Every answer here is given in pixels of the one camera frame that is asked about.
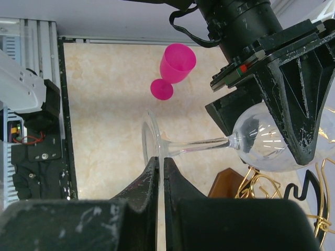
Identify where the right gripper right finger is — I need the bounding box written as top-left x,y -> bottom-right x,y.
164,158 -> 320,250

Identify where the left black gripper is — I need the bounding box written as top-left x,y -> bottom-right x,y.
205,19 -> 334,165

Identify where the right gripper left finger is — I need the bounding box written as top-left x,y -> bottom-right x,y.
1,157 -> 159,250

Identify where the clear wine glass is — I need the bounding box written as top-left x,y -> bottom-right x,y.
141,100 -> 335,173

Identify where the pink wine glass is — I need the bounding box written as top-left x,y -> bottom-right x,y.
150,43 -> 197,100

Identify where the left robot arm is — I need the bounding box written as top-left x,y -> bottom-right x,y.
165,1 -> 334,165

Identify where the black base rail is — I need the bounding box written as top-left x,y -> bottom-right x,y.
0,36 -> 79,210

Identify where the gold wire glass rack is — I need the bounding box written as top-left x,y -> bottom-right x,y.
208,104 -> 335,249

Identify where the aluminium frame rail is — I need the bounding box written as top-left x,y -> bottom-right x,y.
1,17 -> 60,85

